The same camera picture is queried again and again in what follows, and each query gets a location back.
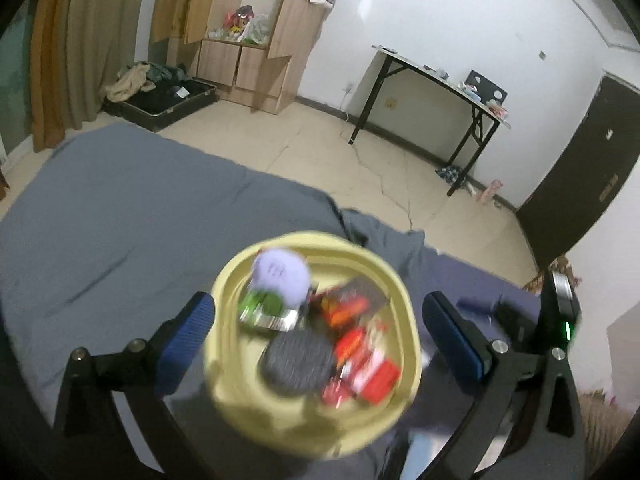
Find purple table cloth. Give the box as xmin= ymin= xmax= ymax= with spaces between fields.
xmin=404 ymin=249 xmax=539 ymax=434

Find brown curtain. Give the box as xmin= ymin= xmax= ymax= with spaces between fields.
xmin=29 ymin=0 xmax=142 ymax=152

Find red silver cigarette box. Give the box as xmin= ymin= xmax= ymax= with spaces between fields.
xmin=321 ymin=325 xmax=401 ymax=408

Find green small packet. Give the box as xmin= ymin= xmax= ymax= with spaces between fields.
xmin=239 ymin=290 xmax=299 ymax=332

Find grey blanket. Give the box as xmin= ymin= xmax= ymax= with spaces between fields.
xmin=0 ymin=121 xmax=442 ymax=480

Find yellow plastic basin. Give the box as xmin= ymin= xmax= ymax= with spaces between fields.
xmin=203 ymin=231 xmax=422 ymax=460

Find dark clothes on floor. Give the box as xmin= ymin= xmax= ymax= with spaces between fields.
xmin=436 ymin=165 xmax=462 ymax=185

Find black folding desk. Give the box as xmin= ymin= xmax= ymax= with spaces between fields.
xmin=347 ymin=44 xmax=511 ymax=194

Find pink item on floor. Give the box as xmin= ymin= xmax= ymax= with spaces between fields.
xmin=477 ymin=179 xmax=503 ymax=205

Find dark door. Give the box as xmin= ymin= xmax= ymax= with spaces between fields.
xmin=516 ymin=75 xmax=639 ymax=270

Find red cigarette pack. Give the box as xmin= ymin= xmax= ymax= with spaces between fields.
xmin=310 ymin=276 xmax=388 ymax=330

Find open black suitcase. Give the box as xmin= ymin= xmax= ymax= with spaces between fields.
xmin=102 ymin=62 xmax=219 ymax=132

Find box on desk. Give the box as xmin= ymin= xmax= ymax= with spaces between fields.
xmin=464 ymin=70 xmax=508 ymax=105

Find wooden wardrobe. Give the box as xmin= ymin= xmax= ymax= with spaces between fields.
xmin=149 ymin=0 xmax=329 ymax=115

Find pile of boxes by wall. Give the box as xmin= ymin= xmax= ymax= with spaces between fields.
xmin=523 ymin=255 xmax=582 ymax=296

